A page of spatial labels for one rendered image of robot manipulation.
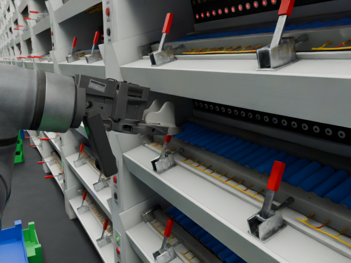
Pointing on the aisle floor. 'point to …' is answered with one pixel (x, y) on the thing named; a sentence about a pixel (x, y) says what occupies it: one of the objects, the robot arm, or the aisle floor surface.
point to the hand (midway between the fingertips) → (175, 131)
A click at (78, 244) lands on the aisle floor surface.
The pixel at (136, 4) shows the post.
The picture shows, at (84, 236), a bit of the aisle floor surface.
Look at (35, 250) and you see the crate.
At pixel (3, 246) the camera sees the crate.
